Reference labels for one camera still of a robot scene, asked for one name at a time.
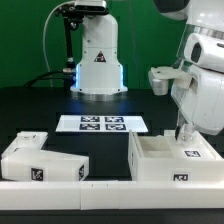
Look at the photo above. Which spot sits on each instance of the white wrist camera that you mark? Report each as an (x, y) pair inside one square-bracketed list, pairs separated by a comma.
[(159, 79)]

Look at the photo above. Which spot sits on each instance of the white cabinet top block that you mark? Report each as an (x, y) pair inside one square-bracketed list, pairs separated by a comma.
[(43, 165)]

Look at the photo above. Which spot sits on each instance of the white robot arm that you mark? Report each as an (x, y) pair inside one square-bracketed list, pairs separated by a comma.
[(202, 43)]

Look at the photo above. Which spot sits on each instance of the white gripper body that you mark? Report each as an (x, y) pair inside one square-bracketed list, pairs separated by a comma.
[(202, 103)]

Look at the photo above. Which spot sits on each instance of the white front fence bar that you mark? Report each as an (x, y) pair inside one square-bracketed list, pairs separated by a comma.
[(92, 195)]

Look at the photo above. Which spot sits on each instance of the white cabinet door panel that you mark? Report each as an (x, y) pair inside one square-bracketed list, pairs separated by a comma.
[(194, 148), (26, 139)]

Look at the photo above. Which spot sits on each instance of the white marker sheet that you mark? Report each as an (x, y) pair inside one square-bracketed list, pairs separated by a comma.
[(88, 123)]

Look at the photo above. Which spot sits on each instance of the black camera stand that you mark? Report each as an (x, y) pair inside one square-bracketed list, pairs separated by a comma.
[(73, 14)]

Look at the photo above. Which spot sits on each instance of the white cabinet body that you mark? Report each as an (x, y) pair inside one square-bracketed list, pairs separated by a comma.
[(150, 159)]

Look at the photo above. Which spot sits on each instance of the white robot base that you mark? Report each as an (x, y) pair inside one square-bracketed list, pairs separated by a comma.
[(99, 73)]

